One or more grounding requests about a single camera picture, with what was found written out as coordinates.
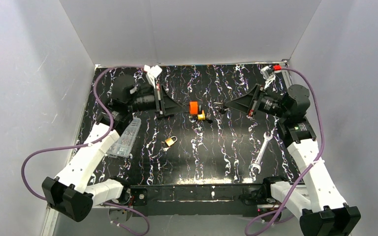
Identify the orange padlock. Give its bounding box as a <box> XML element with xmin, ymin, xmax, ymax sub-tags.
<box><xmin>189</xmin><ymin>101</ymin><xmax>212</xmax><ymax>119</ymax></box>

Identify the small brass padlock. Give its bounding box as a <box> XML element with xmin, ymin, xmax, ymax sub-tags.
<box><xmin>162</xmin><ymin>136</ymin><xmax>177</xmax><ymax>151</ymax></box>

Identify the yellow padlock with keys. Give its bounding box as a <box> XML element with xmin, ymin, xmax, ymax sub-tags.
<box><xmin>195</xmin><ymin>110</ymin><xmax>213</xmax><ymax>124</ymax></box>

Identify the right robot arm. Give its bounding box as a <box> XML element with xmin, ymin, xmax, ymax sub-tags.
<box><xmin>222</xmin><ymin>85</ymin><xmax>361</xmax><ymax>236</ymax></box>

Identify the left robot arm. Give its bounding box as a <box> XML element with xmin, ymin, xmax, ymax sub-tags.
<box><xmin>42</xmin><ymin>75</ymin><xmax>190</xmax><ymax>222</ymax></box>

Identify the clear plastic screw box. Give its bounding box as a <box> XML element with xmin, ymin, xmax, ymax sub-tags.
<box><xmin>106</xmin><ymin>118</ymin><xmax>141</xmax><ymax>158</ymax></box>

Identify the silver open-end wrench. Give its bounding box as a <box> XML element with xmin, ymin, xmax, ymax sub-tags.
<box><xmin>250</xmin><ymin>132</ymin><xmax>273</xmax><ymax>174</ymax></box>

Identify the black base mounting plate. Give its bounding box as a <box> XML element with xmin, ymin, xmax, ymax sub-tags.
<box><xmin>126</xmin><ymin>183</ymin><xmax>279</xmax><ymax>217</ymax></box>

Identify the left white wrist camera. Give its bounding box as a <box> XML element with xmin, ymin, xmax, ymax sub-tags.
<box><xmin>143</xmin><ymin>65</ymin><xmax>162</xmax><ymax>89</ymax></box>

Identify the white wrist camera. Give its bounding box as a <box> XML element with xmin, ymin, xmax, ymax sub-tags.
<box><xmin>143</xmin><ymin>65</ymin><xmax>162</xmax><ymax>89</ymax></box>
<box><xmin>260</xmin><ymin>65</ymin><xmax>282</xmax><ymax>89</ymax></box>

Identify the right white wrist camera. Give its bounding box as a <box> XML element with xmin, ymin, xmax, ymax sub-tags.
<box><xmin>260</xmin><ymin>65</ymin><xmax>282</xmax><ymax>89</ymax></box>

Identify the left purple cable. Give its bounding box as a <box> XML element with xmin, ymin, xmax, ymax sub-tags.
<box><xmin>21</xmin><ymin>66</ymin><xmax>151</xmax><ymax>236</ymax></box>

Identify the purple cable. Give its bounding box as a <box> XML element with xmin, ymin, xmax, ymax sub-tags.
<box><xmin>244</xmin><ymin>65</ymin><xmax>326</xmax><ymax>236</ymax></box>
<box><xmin>21</xmin><ymin>66</ymin><xmax>151</xmax><ymax>236</ymax></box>

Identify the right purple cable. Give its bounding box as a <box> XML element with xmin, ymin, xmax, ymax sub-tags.
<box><xmin>244</xmin><ymin>65</ymin><xmax>326</xmax><ymax>236</ymax></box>

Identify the aluminium frame rail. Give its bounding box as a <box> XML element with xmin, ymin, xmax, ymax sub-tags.
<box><xmin>40</xmin><ymin>207</ymin><xmax>59</xmax><ymax>236</ymax></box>

